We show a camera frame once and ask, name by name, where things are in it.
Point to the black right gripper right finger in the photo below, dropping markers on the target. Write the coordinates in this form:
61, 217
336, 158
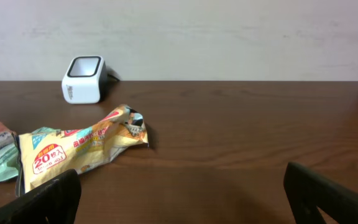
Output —
309, 192

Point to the white barcode scanner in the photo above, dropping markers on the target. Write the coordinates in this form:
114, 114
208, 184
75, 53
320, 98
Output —
84, 80

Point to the yellow snack bag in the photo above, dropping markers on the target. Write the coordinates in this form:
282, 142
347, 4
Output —
102, 142

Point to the teal snack packet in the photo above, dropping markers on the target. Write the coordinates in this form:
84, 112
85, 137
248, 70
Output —
0, 163

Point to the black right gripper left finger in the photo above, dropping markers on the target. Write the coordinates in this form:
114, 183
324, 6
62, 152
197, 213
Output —
55, 201

